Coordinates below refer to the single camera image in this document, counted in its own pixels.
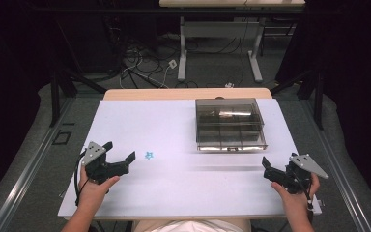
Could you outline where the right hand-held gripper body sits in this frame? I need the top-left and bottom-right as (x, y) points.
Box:
(284, 153), (329, 194)

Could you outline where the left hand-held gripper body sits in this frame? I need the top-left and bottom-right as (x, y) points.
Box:
(81, 140), (111, 186)

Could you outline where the clear plastic compartment box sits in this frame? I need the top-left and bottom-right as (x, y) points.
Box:
(194, 98), (269, 153)

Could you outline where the person's right hand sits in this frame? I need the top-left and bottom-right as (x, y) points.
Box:
(270, 173), (321, 213)

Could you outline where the person's left hand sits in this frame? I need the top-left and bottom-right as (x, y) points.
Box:
(77, 165), (121, 209)

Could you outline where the white board table cover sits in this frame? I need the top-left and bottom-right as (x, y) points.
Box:
(57, 98), (323, 221)

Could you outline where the black metal stand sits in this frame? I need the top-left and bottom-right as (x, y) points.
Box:
(48, 66), (108, 129)
(270, 69), (325, 131)

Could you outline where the grey power strip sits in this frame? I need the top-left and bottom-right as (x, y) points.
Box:
(134, 71), (169, 89)

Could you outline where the light wooden table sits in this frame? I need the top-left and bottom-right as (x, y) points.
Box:
(102, 87), (273, 102)

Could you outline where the person's white clothed torso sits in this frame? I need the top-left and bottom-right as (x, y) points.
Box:
(131, 218), (253, 232)

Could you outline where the dark curtain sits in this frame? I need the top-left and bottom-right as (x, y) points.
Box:
(0, 0), (57, 209)
(274, 0), (371, 209)

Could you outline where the white-legged background desk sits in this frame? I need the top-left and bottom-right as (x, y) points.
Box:
(158, 0), (306, 83)

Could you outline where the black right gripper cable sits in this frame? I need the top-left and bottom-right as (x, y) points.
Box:
(294, 175), (314, 211)

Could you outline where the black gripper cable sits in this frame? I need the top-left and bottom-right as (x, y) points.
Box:
(294, 175), (314, 211)
(73, 150), (90, 207)

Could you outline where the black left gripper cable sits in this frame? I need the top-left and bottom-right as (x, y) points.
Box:
(73, 150), (90, 207)

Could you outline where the aluminium floor rail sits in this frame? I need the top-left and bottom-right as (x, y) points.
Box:
(302, 100), (371, 232)
(0, 96), (75, 232)

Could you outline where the tangle of black cables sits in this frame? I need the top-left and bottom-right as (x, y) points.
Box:
(104, 15), (201, 90)

